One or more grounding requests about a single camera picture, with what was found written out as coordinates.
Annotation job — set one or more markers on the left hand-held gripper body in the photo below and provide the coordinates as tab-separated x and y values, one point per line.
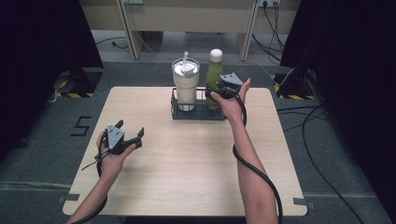
114	138

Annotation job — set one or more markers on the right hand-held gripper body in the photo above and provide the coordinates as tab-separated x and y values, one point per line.
231	80

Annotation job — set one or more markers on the green bottle with white cap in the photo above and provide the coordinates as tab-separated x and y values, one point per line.
214	74

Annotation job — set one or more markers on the cream tumbler with clear lid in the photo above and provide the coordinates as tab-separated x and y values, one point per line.
186	84

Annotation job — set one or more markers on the person's left hand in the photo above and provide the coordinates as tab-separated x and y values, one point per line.
112	165

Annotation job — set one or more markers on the person's right hand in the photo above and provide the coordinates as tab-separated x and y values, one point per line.
233	107

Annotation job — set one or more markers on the black stand base hazard tape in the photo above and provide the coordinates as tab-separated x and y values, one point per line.
81	84
294	88

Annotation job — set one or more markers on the grey tape piece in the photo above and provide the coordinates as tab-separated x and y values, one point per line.
303	202
69	197

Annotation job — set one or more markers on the white power strip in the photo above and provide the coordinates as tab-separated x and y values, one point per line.
270	2

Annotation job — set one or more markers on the dark curtain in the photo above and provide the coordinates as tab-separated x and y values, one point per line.
351	77
37	62

